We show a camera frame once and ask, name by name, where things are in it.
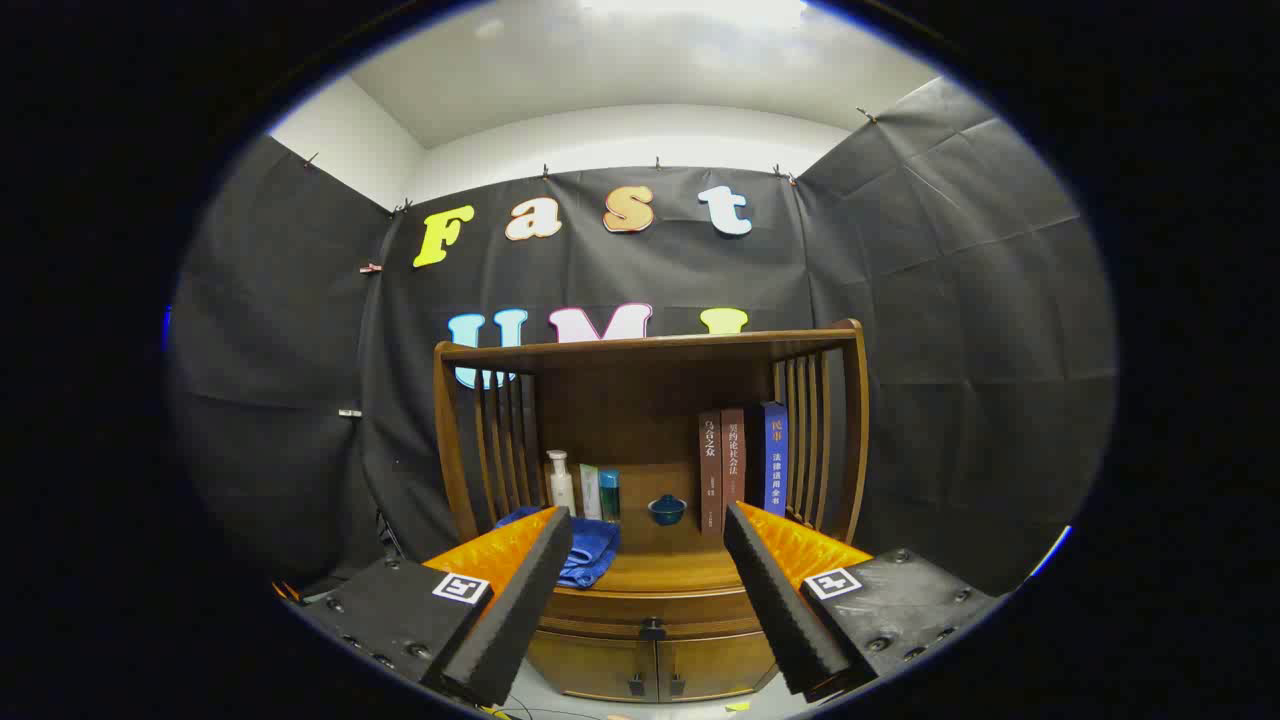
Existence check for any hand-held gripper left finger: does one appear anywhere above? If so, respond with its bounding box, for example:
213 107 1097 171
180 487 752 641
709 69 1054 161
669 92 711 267
300 506 575 709

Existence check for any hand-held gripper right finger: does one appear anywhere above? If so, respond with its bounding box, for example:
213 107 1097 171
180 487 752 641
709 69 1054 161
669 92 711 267
723 501 1004 703

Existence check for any wooden drawer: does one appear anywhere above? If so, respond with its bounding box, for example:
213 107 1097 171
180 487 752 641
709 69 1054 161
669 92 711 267
540 585 766 641

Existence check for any wooden cabinet door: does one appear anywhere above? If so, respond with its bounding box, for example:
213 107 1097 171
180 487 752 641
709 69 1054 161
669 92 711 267
656 630 779 701
527 630 659 703

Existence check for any wooden countertop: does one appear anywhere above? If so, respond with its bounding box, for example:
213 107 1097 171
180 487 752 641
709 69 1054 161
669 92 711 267
497 505 801 596

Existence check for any brown wooden cabinet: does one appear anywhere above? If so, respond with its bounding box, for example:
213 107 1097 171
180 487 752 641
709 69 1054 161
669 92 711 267
433 319 871 704

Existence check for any folded blue towel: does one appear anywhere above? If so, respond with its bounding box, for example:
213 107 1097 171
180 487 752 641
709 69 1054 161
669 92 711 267
495 505 622 590

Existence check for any white pump bottle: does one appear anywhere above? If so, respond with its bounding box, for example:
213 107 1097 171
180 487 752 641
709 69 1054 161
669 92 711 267
546 450 578 518

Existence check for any thick blue book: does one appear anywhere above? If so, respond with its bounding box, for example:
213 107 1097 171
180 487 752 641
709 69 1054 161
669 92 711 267
757 401 790 517

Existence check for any dark brown book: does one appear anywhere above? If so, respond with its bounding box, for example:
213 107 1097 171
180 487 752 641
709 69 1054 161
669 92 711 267
698 410 724 536

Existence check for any reddish brown book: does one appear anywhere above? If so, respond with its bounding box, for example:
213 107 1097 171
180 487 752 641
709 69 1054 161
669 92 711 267
720 407 747 506

